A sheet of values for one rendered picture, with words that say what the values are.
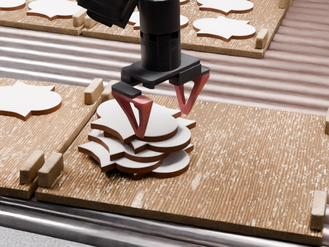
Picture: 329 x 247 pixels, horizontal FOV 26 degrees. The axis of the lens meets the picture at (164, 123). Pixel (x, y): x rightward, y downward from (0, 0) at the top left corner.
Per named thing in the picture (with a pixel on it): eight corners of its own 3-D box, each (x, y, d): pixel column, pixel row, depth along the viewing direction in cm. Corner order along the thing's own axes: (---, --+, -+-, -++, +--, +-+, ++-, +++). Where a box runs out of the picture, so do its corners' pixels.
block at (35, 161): (30, 186, 104) (28, 170, 103) (18, 185, 104) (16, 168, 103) (46, 165, 109) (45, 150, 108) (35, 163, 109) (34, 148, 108)
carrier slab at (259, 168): (321, 246, 94) (322, 236, 93) (35, 200, 104) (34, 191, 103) (336, 124, 124) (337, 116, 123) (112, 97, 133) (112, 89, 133)
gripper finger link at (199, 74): (146, 118, 109) (144, 61, 105) (178, 102, 113) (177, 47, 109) (178, 132, 105) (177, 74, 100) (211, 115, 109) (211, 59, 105)
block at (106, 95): (109, 107, 126) (109, 93, 125) (100, 106, 127) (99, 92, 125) (120, 93, 131) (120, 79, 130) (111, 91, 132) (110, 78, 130)
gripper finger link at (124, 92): (112, 134, 105) (108, 76, 100) (147, 117, 109) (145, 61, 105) (144, 150, 100) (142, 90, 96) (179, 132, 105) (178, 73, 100)
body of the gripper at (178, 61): (120, 80, 102) (117, 31, 99) (170, 59, 108) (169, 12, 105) (152, 93, 98) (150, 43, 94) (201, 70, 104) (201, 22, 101)
